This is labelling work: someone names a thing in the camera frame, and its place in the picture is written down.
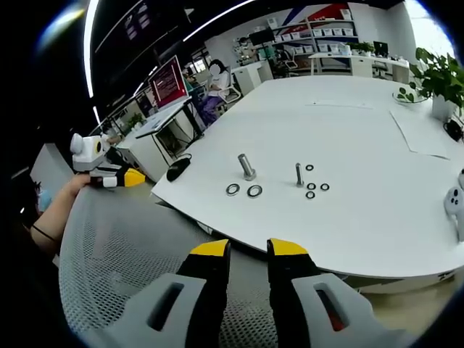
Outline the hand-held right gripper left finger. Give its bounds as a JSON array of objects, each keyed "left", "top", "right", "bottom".
[{"left": 85, "top": 239, "right": 232, "bottom": 348}]

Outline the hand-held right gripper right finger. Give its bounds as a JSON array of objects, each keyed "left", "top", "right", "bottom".
[{"left": 266, "top": 237, "right": 415, "bottom": 348}]

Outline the large threaded stud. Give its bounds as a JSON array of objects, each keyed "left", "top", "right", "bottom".
[{"left": 237, "top": 153, "right": 258, "bottom": 182}]

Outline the person's left hand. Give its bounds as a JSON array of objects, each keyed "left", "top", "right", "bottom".
[{"left": 59, "top": 173, "right": 92, "bottom": 199}]

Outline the white standing desk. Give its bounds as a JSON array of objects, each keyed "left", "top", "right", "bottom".
[{"left": 115, "top": 96, "right": 204, "bottom": 183}]

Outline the green plant in pot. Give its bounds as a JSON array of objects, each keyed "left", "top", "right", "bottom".
[{"left": 125, "top": 112, "right": 146, "bottom": 132}]

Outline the black computer mouse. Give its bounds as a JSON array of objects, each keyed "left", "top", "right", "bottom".
[{"left": 165, "top": 153, "right": 193, "bottom": 183}]

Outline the grey mesh chair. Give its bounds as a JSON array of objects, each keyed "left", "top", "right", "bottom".
[{"left": 57, "top": 183, "right": 278, "bottom": 348}]

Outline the black wrist band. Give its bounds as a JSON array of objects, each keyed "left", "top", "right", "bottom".
[{"left": 31, "top": 223, "right": 59, "bottom": 243}]

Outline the monitor with red screen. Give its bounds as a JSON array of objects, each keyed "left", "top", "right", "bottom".
[{"left": 146, "top": 54, "right": 191, "bottom": 112}]

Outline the white office chair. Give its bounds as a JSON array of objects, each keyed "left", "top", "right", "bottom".
[{"left": 216, "top": 80, "right": 243, "bottom": 107}]

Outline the hanging dark display screen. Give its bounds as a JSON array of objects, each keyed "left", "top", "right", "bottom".
[{"left": 122, "top": 2, "right": 154, "bottom": 41}]

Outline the white handheld controller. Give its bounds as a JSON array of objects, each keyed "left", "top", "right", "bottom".
[{"left": 444, "top": 186, "right": 464, "bottom": 243}]

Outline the black monitor on stand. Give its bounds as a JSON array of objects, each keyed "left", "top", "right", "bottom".
[{"left": 248, "top": 28, "right": 276, "bottom": 47}]

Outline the white paper sheet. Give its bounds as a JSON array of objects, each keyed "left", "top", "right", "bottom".
[{"left": 389, "top": 107, "right": 452, "bottom": 161}]

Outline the glass bowl with plant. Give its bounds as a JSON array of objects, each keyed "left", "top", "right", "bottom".
[{"left": 391, "top": 86, "right": 429, "bottom": 107}]

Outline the black small device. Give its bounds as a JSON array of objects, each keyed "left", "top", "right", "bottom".
[{"left": 443, "top": 118, "right": 464, "bottom": 143}]

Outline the white long counter desk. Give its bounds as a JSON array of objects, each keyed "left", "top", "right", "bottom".
[{"left": 307, "top": 51, "right": 411, "bottom": 78}]

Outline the shelf with white boxes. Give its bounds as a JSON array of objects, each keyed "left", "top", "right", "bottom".
[{"left": 270, "top": 17, "right": 360, "bottom": 56}]

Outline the small green desk plant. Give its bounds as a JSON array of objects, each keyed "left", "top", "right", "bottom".
[{"left": 346, "top": 41, "right": 376, "bottom": 56}]

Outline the large potted green plant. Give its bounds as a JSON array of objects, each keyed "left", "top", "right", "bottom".
[{"left": 408, "top": 46, "right": 464, "bottom": 123}]

